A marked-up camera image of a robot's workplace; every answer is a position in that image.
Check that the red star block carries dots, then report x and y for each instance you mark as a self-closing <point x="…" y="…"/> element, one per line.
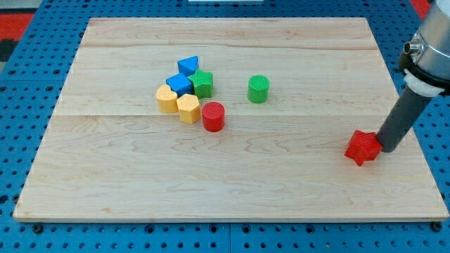
<point x="363" y="147"/>

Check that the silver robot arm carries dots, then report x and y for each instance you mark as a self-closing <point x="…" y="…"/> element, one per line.
<point x="426" y="55"/>

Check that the red cylinder block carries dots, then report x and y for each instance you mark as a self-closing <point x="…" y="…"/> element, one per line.
<point x="213" y="116"/>

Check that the yellow pentagon block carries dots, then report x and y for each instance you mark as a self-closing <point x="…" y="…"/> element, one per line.
<point x="189" y="108"/>

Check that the green star block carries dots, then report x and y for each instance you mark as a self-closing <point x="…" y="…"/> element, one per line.
<point x="202" y="83"/>

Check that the green cylinder block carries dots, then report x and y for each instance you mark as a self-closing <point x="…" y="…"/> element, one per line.
<point x="258" y="88"/>

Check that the blue cube block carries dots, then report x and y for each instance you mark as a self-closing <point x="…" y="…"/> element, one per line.
<point x="180" y="84"/>

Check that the yellow heart block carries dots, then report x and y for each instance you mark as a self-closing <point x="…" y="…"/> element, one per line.
<point x="166" y="99"/>

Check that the light wooden board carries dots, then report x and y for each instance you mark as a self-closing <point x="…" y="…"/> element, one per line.
<point x="110" y="156"/>

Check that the blue triangle block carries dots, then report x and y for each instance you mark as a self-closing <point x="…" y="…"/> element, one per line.
<point x="188" y="66"/>

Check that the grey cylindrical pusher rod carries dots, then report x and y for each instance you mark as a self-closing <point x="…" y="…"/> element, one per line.
<point x="401" y="118"/>

